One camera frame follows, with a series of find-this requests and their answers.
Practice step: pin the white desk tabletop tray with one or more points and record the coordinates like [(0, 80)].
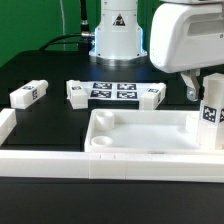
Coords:
[(156, 131)]

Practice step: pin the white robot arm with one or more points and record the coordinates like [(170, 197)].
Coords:
[(186, 36)]

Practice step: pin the white U-shaped fence frame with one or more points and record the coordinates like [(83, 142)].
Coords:
[(125, 166)]

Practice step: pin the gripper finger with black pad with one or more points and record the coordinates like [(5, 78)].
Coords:
[(190, 78)]

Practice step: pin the fiducial marker sheet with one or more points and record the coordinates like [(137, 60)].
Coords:
[(116, 91)]

